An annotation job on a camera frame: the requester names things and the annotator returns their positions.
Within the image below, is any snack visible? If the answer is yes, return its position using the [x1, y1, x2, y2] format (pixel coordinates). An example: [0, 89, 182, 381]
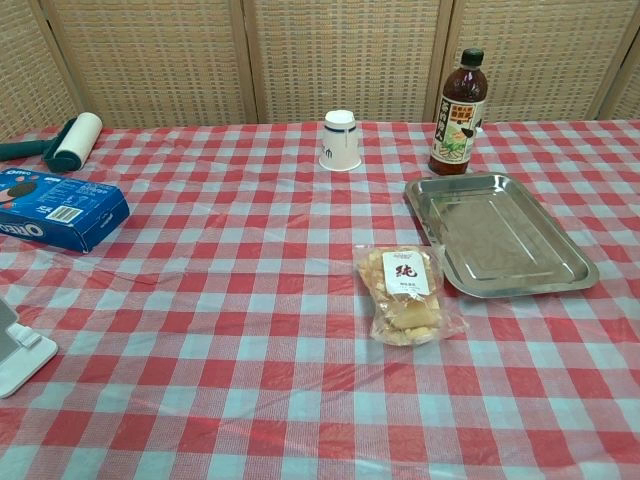
[353, 243, 471, 347]

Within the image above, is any silver metal tray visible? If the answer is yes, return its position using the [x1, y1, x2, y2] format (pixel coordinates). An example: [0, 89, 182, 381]
[403, 171, 600, 300]

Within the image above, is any red white checkered tablecloth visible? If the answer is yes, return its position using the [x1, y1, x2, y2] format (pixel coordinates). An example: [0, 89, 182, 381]
[0, 119, 640, 480]

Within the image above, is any upturned white paper cup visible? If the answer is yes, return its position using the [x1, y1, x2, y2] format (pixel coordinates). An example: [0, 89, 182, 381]
[318, 109, 362, 172]

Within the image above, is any brown sauce bottle black cap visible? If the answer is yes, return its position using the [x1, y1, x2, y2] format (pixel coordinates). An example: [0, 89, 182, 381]
[428, 48, 488, 177]

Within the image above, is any woven rattan folding screen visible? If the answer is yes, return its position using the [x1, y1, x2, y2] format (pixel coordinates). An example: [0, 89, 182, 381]
[0, 0, 640, 144]

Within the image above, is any blue Oreo cookie box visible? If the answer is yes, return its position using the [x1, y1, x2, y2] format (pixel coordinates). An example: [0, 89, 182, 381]
[0, 167, 131, 253]

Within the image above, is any green handled lint roller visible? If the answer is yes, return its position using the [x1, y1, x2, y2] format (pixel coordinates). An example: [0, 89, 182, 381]
[0, 112, 104, 175]

